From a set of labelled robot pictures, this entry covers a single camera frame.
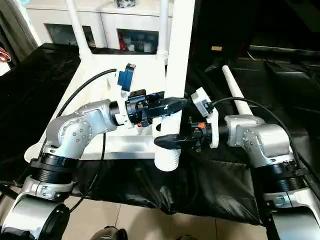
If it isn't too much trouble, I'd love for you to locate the white plastic table leg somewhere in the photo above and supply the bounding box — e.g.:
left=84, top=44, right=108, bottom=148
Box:
left=64, top=0, right=93, bottom=60
left=153, top=0, right=196, bottom=173
left=156, top=0, right=171, bottom=60
left=221, top=64, right=259, bottom=118

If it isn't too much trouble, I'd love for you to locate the dark long metal bar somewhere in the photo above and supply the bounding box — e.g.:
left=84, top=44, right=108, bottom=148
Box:
left=249, top=44, right=320, bottom=60

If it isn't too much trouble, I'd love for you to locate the dark rounded object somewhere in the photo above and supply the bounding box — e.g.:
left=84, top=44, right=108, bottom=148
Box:
left=90, top=225, right=129, bottom=240

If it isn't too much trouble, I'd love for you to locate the white cabinet with glass doors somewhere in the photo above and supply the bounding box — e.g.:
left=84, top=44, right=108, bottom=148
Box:
left=25, top=0, right=176, bottom=55

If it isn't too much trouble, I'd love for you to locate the black mat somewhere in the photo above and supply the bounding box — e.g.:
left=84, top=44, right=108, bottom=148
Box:
left=0, top=42, right=320, bottom=226

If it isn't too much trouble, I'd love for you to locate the black metal folding frame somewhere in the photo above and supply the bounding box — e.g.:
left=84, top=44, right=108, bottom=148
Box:
left=0, top=182, right=16, bottom=202

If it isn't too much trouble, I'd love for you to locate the white plastic table top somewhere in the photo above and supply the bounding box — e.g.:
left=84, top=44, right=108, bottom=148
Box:
left=23, top=51, right=184, bottom=164

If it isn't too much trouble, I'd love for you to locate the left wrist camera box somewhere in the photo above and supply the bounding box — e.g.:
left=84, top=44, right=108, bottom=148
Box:
left=106, top=63, right=138, bottom=130

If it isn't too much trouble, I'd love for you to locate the dark grey curtain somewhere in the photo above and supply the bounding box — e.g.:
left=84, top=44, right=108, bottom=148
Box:
left=0, top=0, right=38, bottom=66

